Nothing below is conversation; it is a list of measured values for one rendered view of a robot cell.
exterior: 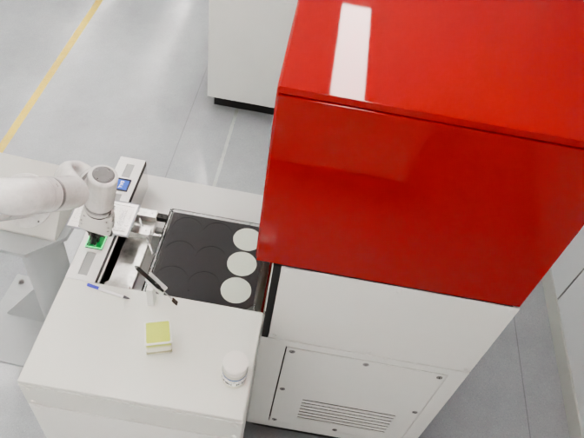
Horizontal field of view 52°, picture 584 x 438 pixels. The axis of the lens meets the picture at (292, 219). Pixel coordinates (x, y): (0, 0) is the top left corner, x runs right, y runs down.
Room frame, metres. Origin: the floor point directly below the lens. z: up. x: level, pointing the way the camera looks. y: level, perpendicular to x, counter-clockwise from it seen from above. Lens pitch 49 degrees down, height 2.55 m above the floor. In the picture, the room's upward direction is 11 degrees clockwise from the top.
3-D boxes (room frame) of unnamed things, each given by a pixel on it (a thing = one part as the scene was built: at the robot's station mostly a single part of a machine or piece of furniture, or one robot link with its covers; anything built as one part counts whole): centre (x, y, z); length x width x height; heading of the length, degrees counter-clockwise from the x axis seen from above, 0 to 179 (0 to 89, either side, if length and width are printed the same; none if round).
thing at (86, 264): (1.23, 0.61, 0.89); 0.55 x 0.09 x 0.14; 1
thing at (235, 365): (0.74, 0.08, 1.01); 0.07 x 0.07 x 0.10
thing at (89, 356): (0.78, 0.34, 0.89); 0.62 x 0.35 x 0.14; 91
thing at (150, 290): (0.93, 0.35, 1.03); 0.06 x 0.04 x 0.13; 91
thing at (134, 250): (1.15, 0.51, 0.87); 0.36 x 0.08 x 0.03; 1
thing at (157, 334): (0.79, 0.31, 1.00); 0.07 x 0.07 x 0.07; 19
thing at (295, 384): (1.37, -0.31, 0.41); 0.82 x 0.71 x 0.82; 1
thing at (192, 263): (1.17, 0.25, 0.90); 0.34 x 0.34 x 0.01; 1
